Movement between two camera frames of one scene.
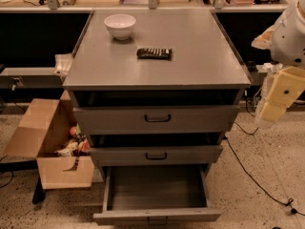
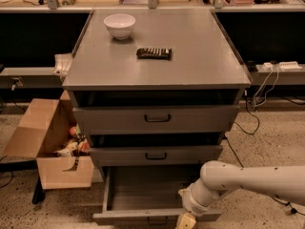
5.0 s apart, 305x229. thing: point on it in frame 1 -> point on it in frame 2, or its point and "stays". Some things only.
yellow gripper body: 288,38 -> 192,204
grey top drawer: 156,119 stays
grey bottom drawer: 150,194 stays
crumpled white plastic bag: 63,63 stays
